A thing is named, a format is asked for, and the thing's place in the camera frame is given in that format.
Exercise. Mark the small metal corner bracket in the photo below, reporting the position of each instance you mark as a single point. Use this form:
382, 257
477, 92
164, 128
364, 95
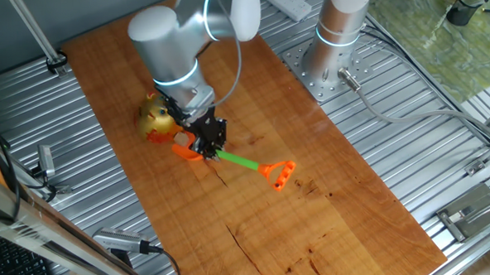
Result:
475, 167

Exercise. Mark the silver tripod pole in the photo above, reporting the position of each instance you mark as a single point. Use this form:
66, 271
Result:
37, 34

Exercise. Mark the grey metal hinge plate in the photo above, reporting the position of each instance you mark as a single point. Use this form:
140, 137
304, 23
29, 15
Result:
474, 212

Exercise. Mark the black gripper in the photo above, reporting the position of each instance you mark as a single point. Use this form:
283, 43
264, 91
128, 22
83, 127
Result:
208, 128

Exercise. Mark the gold piggy bank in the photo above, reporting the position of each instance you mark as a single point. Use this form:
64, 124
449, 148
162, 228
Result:
155, 120

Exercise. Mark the black keyboard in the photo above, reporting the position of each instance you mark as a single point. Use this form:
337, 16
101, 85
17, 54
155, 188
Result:
23, 271

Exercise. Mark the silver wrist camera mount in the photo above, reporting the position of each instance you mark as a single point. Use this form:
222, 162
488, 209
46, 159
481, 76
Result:
194, 102

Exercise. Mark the silver camera on stand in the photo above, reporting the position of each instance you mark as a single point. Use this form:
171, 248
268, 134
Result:
117, 239

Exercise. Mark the black pole clamp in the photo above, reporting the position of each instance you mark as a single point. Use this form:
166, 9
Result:
57, 62

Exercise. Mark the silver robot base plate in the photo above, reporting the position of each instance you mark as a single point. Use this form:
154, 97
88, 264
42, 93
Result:
309, 81

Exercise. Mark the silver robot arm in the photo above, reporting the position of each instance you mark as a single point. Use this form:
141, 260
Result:
166, 41

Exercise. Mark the orange green toy shovel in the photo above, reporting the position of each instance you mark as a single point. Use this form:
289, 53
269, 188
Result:
237, 160

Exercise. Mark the brown wooden board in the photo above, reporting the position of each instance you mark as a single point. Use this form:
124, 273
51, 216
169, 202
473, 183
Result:
273, 219

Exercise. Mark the green marbled mat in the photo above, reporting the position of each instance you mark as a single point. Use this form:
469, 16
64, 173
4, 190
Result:
432, 54

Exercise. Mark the silver metal frame bar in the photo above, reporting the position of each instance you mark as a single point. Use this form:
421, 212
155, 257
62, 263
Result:
46, 241

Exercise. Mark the black mesh pen cup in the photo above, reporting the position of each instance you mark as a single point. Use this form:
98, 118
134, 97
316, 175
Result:
461, 14

